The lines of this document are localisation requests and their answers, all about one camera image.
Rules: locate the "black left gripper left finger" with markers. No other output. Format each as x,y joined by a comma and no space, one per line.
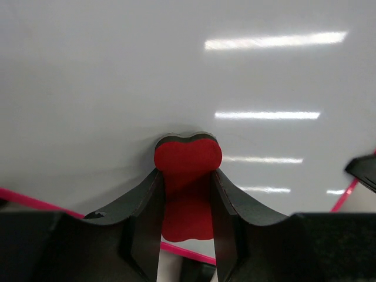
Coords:
131,229

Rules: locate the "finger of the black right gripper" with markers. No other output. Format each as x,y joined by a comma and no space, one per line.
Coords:
363,168

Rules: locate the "red whiteboard eraser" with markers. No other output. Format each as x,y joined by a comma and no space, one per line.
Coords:
186,163

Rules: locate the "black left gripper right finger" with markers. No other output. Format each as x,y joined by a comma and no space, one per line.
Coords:
233,211

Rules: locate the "pink framed whiteboard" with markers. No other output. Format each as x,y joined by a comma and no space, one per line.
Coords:
89,87

